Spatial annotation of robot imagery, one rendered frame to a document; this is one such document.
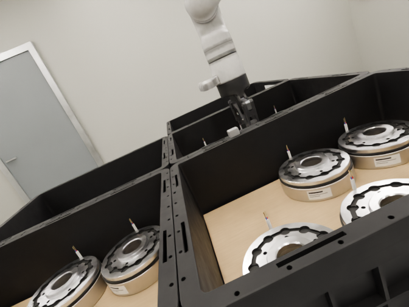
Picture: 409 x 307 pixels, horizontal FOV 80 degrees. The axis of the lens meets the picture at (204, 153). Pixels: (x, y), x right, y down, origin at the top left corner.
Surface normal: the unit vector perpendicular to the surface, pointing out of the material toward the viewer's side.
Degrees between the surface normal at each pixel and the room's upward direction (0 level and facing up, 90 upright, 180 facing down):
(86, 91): 90
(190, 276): 0
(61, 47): 90
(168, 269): 0
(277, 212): 0
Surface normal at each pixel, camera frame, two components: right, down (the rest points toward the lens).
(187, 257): -0.40, -0.87
